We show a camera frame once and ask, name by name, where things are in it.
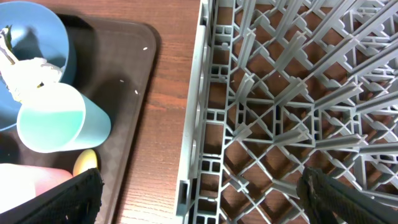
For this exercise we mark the dark blue plate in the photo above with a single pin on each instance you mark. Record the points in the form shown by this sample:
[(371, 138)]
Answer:
[(36, 31)]

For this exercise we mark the white tissue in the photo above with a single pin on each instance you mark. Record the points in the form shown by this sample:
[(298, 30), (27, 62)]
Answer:
[(21, 77)]

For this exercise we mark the light blue cup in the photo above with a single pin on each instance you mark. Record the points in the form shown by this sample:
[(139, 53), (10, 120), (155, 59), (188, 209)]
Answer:
[(57, 117)]

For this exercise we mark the grey dishwasher rack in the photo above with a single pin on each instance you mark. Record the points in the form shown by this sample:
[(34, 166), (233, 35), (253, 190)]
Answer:
[(279, 86)]

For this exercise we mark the pink cup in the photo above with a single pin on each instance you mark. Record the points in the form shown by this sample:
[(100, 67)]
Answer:
[(21, 183)]

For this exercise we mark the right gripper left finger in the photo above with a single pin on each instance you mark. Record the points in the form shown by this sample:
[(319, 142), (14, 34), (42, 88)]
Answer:
[(77, 200)]

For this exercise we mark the dark brown serving tray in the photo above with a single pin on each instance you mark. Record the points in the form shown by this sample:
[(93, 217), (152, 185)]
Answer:
[(113, 64)]

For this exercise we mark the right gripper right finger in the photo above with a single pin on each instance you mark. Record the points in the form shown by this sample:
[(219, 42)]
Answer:
[(326, 200)]

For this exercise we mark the cream plastic spoon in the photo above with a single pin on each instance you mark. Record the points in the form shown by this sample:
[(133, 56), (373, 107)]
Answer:
[(86, 160)]

